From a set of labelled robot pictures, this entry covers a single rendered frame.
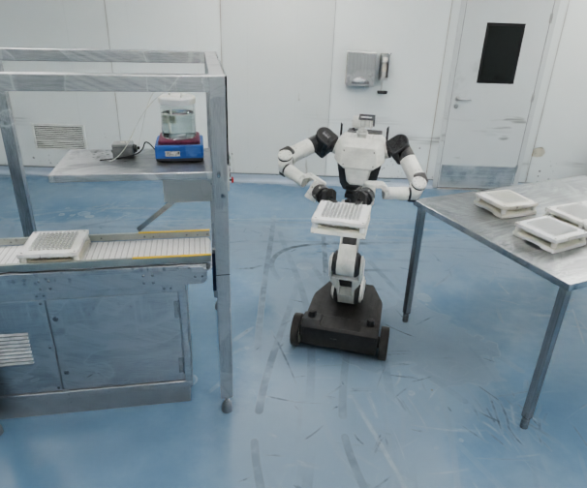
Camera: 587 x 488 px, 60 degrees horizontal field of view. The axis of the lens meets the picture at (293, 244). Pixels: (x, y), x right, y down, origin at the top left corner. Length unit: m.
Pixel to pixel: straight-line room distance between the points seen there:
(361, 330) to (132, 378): 1.29
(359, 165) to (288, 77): 3.04
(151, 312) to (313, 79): 3.83
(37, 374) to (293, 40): 4.17
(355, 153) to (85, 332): 1.64
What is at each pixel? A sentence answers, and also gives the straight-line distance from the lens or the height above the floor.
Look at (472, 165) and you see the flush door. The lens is 6.27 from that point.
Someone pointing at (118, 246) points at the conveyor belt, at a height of 0.85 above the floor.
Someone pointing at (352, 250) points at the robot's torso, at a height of 0.67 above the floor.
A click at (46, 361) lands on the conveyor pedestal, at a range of 2.73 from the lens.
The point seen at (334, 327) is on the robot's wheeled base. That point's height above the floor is 0.19.
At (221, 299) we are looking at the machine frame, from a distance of 2.33.
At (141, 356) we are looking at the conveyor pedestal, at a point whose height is 0.32.
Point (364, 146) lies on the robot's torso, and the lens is 2.80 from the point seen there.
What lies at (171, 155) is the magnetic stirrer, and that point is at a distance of 2.19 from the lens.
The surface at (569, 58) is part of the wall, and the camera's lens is 6.40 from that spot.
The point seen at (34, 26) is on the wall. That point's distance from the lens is 6.32.
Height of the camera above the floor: 1.91
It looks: 25 degrees down
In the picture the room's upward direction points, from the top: 2 degrees clockwise
